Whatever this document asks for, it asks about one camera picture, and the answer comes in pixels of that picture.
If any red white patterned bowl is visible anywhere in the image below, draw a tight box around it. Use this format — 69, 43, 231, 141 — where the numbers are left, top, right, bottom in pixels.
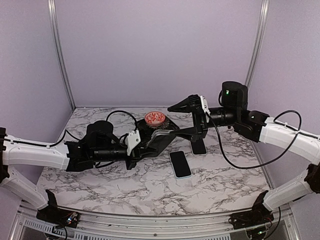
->
144, 111, 166, 127

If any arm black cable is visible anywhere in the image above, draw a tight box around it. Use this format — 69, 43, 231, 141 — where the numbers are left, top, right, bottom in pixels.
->
209, 110, 320, 169
7, 110, 138, 168

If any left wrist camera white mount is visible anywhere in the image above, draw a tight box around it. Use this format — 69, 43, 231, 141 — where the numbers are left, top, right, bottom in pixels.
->
125, 130, 141, 156

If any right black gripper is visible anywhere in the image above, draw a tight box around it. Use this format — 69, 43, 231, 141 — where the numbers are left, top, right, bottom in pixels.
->
167, 96, 239, 143

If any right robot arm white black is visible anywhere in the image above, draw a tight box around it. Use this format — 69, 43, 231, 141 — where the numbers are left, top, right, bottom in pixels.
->
167, 81, 320, 224

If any right aluminium frame post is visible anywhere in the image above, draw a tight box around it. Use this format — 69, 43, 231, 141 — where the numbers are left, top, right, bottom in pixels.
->
245, 0, 270, 89

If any clear magsafe phone case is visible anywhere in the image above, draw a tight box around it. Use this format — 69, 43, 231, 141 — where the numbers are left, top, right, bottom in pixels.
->
146, 129, 174, 147

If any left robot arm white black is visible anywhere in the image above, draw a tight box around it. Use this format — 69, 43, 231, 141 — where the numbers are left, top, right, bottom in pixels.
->
0, 120, 141, 223

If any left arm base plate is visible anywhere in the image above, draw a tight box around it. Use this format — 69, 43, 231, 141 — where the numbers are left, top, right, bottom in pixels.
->
36, 206, 80, 228

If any left aluminium frame post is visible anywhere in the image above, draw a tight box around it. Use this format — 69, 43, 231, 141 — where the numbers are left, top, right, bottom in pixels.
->
47, 0, 76, 112

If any front aluminium rail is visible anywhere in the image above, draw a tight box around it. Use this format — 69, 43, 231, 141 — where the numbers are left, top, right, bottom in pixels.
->
8, 200, 301, 240

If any black square floral plate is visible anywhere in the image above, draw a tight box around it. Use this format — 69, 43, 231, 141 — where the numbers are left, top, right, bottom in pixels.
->
137, 117, 179, 131

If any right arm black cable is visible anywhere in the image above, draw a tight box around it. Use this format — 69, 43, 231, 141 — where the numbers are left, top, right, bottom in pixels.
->
209, 110, 320, 169

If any grey translucent phone case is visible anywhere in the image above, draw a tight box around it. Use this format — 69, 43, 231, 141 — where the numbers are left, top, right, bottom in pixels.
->
191, 139, 208, 156

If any aluminium frame post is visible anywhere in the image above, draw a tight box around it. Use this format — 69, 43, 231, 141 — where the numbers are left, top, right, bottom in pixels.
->
245, 0, 270, 89
47, 0, 76, 112

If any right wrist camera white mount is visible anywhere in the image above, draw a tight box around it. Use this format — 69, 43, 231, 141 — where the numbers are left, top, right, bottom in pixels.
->
189, 94, 211, 115

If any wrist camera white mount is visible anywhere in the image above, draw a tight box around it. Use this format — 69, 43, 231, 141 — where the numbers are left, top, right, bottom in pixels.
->
125, 130, 141, 156
189, 94, 211, 115

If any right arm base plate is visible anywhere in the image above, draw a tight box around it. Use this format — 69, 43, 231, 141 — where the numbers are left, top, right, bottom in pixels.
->
228, 210, 275, 230

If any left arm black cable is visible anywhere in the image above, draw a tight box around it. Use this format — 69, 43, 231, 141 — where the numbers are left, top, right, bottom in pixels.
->
7, 110, 138, 168

